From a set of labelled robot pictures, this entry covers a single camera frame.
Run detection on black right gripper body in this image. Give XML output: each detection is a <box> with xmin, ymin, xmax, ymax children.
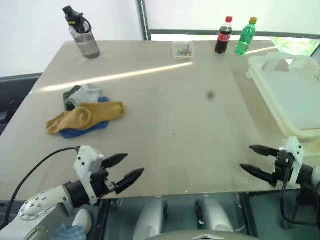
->
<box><xmin>273</xmin><ymin>149</ymin><xmax>295</xmax><ymax>188</ymax></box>

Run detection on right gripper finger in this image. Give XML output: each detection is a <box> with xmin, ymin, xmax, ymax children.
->
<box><xmin>249</xmin><ymin>144</ymin><xmax>279</xmax><ymax>159</ymax></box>
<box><xmin>239</xmin><ymin>163</ymin><xmax>277</xmax><ymax>187</ymax></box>

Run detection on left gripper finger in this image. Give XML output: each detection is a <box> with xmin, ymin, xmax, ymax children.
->
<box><xmin>113</xmin><ymin>167</ymin><xmax>146</xmax><ymax>196</ymax></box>
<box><xmin>103</xmin><ymin>153</ymin><xmax>129</xmax><ymax>169</ymax></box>

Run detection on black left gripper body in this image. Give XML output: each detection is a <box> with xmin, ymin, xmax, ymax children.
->
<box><xmin>90</xmin><ymin>161</ymin><xmax>119</xmax><ymax>199</ymax></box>

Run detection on mustard yellow sock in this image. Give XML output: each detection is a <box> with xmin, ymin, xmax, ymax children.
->
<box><xmin>45</xmin><ymin>101</ymin><xmax>127</xmax><ymax>136</ymax></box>

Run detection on white plastic basket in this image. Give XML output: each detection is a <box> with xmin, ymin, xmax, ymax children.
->
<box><xmin>245</xmin><ymin>51</ymin><xmax>320</xmax><ymax>144</ymax></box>

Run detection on small clear plastic container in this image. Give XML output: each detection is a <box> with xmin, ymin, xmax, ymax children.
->
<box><xmin>171</xmin><ymin>41</ymin><xmax>195</xmax><ymax>61</ymax></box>

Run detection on white shoe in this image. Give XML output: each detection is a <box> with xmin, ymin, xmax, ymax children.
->
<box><xmin>72</xmin><ymin>208</ymin><xmax>93</xmax><ymax>235</ymax></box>

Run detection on silver left robot leg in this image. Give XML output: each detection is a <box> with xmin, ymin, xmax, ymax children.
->
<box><xmin>132</xmin><ymin>197</ymin><xmax>169</xmax><ymax>240</ymax></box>

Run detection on silver robot leg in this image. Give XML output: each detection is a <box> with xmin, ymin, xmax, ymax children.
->
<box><xmin>194</xmin><ymin>197</ymin><xmax>235</xmax><ymax>235</ymax></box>
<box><xmin>132</xmin><ymin>197</ymin><xmax>169</xmax><ymax>240</ymax></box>

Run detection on blue sock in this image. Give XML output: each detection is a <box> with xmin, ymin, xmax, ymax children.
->
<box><xmin>60</xmin><ymin>96</ymin><xmax>111</xmax><ymax>140</ymax></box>

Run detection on blue jeans leg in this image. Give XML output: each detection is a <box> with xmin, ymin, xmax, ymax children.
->
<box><xmin>51</xmin><ymin>224</ymin><xmax>87</xmax><ymax>240</ymax></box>

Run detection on silver right robot leg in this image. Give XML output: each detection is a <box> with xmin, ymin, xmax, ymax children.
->
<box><xmin>194</xmin><ymin>197</ymin><xmax>235</xmax><ymax>235</ymax></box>

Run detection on light grey sock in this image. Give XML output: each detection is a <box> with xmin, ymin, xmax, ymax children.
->
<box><xmin>66</xmin><ymin>83</ymin><xmax>102</xmax><ymax>106</ymax></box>

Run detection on dark green sock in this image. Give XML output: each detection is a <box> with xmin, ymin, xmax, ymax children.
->
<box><xmin>62</xmin><ymin>85</ymin><xmax>83</xmax><ymax>112</ymax></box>

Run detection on grey robot torso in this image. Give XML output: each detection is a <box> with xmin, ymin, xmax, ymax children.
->
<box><xmin>149</xmin><ymin>229</ymin><xmax>261</xmax><ymax>240</ymax></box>

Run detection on green soda bottle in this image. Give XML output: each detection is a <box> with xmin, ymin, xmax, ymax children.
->
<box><xmin>234</xmin><ymin>16</ymin><xmax>259</xmax><ymax>57</ymax></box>

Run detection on dark furniture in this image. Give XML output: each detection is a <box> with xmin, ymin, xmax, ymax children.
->
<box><xmin>0</xmin><ymin>72</ymin><xmax>44</xmax><ymax>127</ymax></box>

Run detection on cola bottle with red cap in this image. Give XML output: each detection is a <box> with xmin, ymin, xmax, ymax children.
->
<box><xmin>214</xmin><ymin>15</ymin><xmax>234</xmax><ymax>55</ymax></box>

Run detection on grey black-lidded water bottle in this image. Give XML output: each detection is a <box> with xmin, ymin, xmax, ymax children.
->
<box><xmin>62</xmin><ymin>5</ymin><xmax>101</xmax><ymax>60</ymax></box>

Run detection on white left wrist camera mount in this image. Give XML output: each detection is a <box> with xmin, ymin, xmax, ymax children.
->
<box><xmin>73</xmin><ymin>145</ymin><xmax>105</xmax><ymax>206</ymax></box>

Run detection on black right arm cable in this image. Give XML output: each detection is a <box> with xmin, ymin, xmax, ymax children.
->
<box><xmin>279</xmin><ymin>167</ymin><xmax>320</xmax><ymax>226</ymax></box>

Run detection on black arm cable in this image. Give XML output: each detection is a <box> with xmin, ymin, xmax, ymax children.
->
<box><xmin>279</xmin><ymin>167</ymin><xmax>320</xmax><ymax>226</ymax></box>
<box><xmin>3</xmin><ymin>146</ymin><xmax>81</xmax><ymax>226</ymax></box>

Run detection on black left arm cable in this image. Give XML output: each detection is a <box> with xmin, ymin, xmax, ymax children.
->
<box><xmin>3</xmin><ymin>146</ymin><xmax>81</xmax><ymax>226</ymax></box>

